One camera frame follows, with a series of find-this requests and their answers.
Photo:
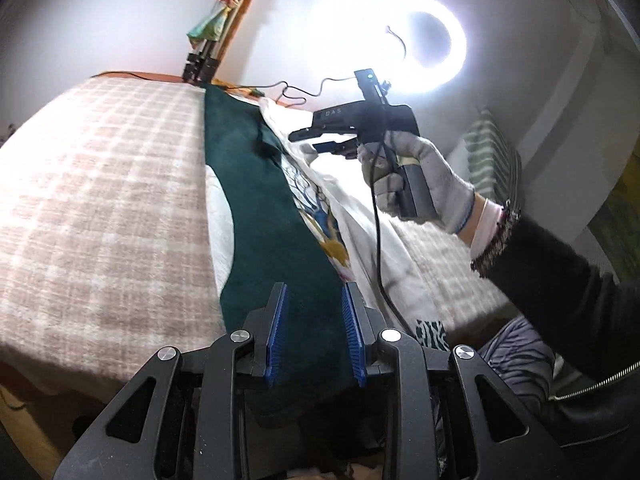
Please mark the green yellow panel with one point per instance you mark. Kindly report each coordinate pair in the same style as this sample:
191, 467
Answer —
615, 230

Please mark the person's right hand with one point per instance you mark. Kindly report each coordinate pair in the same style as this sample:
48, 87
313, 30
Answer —
440, 175

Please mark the dark green garment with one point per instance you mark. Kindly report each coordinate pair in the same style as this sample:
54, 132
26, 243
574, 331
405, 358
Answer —
270, 220

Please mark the zebra print cloth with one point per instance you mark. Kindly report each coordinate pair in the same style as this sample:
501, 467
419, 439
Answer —
432, 337

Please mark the brown wooden plank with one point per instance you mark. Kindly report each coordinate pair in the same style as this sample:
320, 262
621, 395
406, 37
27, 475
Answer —
239, 35

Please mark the orange bed sheet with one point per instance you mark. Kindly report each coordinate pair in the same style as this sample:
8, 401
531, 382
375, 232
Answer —
165, 78

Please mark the folded silver tripod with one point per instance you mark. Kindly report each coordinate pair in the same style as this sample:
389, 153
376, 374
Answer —
200, 62

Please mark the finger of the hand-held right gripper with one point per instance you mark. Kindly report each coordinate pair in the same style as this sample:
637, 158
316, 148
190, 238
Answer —
327, 146
320, 135

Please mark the green striped pillow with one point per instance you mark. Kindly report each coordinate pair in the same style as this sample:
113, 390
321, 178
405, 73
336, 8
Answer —
492, 155

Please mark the person's black jacket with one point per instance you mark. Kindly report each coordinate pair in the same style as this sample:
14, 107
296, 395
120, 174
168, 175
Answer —
600, 410

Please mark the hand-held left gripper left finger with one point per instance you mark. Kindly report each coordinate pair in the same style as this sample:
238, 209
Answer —
277, 330

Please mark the person's right forearm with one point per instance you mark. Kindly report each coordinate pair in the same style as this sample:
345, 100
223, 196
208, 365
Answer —
550, 280

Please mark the white printed garment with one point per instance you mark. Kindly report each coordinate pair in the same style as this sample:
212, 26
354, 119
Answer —
360, 220

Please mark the person's striped pants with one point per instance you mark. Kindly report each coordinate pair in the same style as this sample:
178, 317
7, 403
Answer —
515, 355

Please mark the yellow green cloth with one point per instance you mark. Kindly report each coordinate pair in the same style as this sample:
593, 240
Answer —
245, 91

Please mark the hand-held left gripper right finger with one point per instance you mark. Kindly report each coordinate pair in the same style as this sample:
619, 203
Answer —
352, 330

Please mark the wooden bed frame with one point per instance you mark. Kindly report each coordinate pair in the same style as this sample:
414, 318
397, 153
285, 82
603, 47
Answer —
35, 430

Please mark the beige plaid blanket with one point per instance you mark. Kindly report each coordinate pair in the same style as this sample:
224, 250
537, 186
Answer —
100, 200

